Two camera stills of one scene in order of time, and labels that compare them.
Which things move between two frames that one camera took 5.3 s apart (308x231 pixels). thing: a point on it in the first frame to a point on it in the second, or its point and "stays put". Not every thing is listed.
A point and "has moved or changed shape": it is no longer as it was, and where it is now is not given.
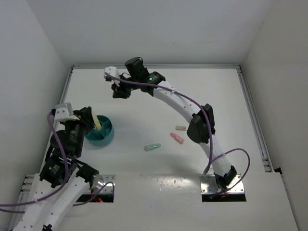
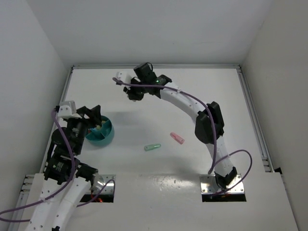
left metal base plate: (99, 181) stays put
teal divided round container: (104, 135) stays put
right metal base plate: (208, 185) stays put
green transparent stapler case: (152, 147) stays put
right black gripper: (120, 91) to (132, 94)
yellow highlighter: (96, 121) has moved or changed shape
